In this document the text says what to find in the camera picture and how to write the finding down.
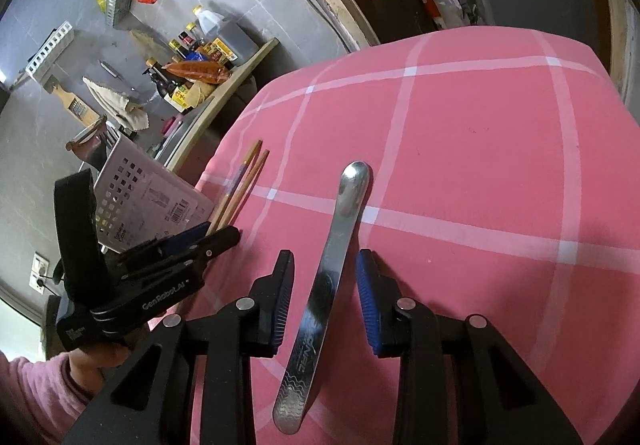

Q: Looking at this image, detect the grey wall shelf basket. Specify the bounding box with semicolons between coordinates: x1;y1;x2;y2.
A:
105;0;132;27

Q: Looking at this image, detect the pink checked tablecloth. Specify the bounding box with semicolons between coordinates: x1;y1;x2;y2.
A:
189;27;639;444

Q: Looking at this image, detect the dark soy sauce bottle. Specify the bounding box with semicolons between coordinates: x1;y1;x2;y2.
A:
145;58;186;103

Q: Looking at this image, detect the white perforated utensil holder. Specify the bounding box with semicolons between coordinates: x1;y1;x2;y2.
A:
94;136;214;253

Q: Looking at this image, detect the pink sleeve forearm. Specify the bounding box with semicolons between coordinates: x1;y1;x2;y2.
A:
1;353;93;444

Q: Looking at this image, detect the plain wooden chopstick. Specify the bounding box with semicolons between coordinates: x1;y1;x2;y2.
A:
216;150;270;229

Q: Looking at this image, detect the person's left hand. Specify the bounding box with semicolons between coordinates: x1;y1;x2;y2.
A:
68;344;130;395

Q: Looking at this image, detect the stainless steel spoon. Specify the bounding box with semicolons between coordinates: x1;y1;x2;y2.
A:
272;161;371;435

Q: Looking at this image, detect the beige hanging cloth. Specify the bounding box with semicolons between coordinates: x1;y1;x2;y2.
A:
82;77;150;132

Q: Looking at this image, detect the white wall rack basket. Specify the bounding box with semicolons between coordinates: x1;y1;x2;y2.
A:
25;22;75;84

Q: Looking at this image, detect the kitchen counter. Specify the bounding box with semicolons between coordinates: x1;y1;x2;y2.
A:
160;38;280;173

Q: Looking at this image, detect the large cooking oil jug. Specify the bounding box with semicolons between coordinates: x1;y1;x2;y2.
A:
193;5;259;66

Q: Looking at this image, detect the orange snack bag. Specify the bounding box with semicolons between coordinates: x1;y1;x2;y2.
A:
164;61;230;86

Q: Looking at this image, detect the wooden chopstick with purple band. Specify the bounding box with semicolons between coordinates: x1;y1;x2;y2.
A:
207;140;262;235

